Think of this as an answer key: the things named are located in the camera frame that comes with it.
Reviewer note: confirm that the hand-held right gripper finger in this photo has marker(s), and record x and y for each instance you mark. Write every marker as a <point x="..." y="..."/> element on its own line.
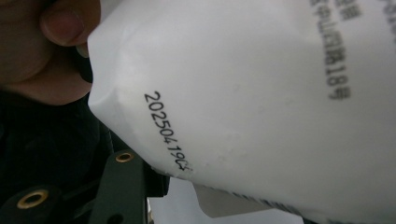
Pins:
<point x="157" y="183"/>

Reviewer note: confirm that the white and blue salt pouch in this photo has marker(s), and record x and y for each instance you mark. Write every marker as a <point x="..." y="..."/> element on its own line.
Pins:
<point x="249" y="102"/>

